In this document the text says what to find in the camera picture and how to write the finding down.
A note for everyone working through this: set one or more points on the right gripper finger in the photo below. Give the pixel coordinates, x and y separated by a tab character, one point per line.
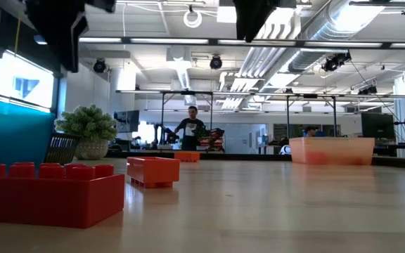
251	17

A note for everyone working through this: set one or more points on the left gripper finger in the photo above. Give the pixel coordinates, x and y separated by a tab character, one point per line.
58	28
105	4

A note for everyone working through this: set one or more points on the orange-red toy brick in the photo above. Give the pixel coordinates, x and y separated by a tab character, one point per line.
153	170

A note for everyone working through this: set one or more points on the long red toy brick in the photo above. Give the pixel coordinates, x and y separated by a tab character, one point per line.
48	200

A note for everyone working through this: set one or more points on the black background robot arm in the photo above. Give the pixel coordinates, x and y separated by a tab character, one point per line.
169	135

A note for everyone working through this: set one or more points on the black overhead light bar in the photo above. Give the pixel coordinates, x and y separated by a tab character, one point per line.
126	40

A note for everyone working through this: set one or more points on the window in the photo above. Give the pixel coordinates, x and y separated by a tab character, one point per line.
23	81

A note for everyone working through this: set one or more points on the green artificial potted plant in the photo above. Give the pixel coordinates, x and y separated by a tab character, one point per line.
86	126

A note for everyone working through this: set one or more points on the black monitor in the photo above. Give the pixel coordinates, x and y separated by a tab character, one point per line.
377	125
127	121

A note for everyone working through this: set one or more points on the teal plastic tray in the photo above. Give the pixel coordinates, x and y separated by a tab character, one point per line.
12	137

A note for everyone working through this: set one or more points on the black slotted basket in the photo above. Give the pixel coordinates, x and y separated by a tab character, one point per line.
62	147

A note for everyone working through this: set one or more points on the red background crate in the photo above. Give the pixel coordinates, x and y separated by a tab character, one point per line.
216	135

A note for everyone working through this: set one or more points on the person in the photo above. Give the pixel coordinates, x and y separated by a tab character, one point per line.
309	131
189	130

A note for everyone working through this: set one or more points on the blue box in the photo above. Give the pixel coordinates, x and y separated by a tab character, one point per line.
322	134

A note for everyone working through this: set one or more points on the white round object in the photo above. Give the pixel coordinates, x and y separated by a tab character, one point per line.
285	150

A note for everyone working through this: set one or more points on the orange translucent bin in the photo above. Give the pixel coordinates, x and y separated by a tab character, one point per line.
332	147

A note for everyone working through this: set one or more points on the black ceiling camera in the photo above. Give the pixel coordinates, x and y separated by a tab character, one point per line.
367	90
216	62
334	62
99	66

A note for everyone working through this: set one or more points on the black background rig frame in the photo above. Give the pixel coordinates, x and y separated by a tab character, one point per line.
309	95
186	92

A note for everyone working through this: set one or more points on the black aluminium table frame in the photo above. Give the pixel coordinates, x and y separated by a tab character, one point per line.
244	156

